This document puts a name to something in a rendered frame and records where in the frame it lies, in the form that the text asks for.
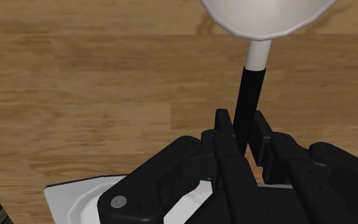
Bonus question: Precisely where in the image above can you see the white ladle with black handle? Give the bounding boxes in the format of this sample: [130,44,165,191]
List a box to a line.
[199,0,338,157]

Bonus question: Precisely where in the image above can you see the white square plate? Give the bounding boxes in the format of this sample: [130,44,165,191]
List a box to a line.
[43,175,293,224]

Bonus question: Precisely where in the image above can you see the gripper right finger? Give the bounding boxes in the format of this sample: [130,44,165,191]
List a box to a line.
[248,109,358,224]

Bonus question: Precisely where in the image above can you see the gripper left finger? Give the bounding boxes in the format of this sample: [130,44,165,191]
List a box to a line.
[97,108,272,224]

